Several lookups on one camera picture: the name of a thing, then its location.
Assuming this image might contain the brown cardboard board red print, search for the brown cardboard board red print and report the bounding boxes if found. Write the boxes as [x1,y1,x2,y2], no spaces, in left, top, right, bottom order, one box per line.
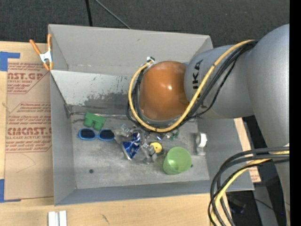
[0,40,261,201]

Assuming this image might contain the green toy brick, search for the green toy brick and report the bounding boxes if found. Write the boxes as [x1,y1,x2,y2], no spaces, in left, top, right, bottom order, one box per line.
[83,112,106,130]

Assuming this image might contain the grey metal bin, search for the grey metal bin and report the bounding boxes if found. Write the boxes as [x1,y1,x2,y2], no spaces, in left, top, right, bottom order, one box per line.
[48,24,255,206]

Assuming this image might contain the yellow ball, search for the yellow ball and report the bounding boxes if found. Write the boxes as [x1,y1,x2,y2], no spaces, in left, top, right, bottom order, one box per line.
[150,142,163,154]

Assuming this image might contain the blue crumpled foil packet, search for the blue crumpled foil packet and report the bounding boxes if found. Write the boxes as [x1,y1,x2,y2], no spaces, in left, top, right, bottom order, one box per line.
[121,132,142,161]

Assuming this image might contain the white round plastic piece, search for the white round plastic piece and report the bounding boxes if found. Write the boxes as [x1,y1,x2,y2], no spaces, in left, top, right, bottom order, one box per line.
[195,132,208,155]

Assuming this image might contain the blue sunglasses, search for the blue sunglasses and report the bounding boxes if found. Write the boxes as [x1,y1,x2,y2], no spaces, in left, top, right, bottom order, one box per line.
[77,128,116,142]

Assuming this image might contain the clear crumpled plastic piece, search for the clear crumpled plastic piece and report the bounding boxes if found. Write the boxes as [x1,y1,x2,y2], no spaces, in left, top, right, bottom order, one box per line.
[114,123,132,144]

